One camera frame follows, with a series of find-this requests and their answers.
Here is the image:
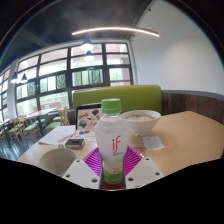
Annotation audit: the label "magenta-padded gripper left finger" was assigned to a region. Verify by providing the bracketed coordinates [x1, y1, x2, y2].
[61, 147, 102, 190]

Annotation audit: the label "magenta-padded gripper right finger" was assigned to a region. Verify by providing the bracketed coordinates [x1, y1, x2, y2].
[123, 146, 165, 190]

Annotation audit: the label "clear green-capped drink bottle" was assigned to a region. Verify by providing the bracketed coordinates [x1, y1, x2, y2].
[94, 98, 130, 190]

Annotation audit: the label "printed paper cup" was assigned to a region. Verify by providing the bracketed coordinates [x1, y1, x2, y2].
[39, 147, 78, 177]

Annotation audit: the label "small dark box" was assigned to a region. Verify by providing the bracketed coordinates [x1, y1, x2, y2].
[64, 138, 86, 149]

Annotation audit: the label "white paper sheets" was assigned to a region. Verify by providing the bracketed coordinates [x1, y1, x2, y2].
[38, 124, 77, 146]

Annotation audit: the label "white ceramic bowl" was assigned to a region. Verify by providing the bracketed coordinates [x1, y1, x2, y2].
[121, 109, 162, 136]

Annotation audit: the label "sticker-covered black laptop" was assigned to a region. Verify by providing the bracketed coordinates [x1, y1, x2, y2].
[74, 103, 103, 132]

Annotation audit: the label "wooden chairs with green seats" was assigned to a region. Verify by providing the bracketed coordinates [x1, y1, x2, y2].
[0, 106, 69, 141]

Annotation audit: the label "wooden dining table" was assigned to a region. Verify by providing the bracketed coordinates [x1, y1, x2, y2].
[24, 107, 58, 134]

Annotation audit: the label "green upholstered bench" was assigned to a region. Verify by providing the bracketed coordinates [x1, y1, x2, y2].
[72, 84, 163, 116]

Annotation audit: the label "black pendant ceiling lights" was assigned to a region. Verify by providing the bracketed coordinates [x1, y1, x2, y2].
[9, 38, 95, 84]

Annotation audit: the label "curved linear ceiling light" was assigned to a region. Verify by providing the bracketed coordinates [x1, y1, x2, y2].
[71, 26, 160, 38]

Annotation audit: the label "black-framed window wall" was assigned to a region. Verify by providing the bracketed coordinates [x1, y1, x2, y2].
[0, 41, 134, 118]

